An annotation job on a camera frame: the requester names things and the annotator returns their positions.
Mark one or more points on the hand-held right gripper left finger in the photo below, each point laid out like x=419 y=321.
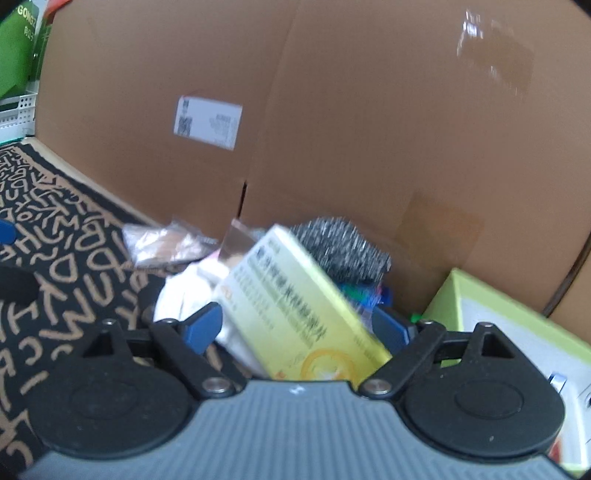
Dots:
x=203 y=325

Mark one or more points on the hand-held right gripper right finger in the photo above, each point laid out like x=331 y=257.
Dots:
x=391 y=328

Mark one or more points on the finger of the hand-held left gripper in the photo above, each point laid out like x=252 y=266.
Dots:
x=5 y=233
x=16 y=286

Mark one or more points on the steel wool scrubber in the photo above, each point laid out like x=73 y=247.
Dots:
x=346 y=249

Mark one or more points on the yellow medicine box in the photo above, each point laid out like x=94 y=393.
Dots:
x=295 y=318

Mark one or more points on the light green shoe box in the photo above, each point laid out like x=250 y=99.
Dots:
x=498 y=318

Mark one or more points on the black letter-patterned mat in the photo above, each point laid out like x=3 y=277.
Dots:
x=60 y=277

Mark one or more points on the clear plastic bag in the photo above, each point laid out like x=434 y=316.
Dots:
x=161 y=244

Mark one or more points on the white plastic basket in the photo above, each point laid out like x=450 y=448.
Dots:
x=18 y=115

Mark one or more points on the green carton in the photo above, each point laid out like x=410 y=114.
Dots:
x=18 y=46

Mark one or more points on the white shipping label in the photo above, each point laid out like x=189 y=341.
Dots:
x=207 y=122

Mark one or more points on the orange textured object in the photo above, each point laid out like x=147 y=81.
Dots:
x=557 y=450

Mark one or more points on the brown cardboard backdrop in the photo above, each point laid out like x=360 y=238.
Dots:
x=369 y=115

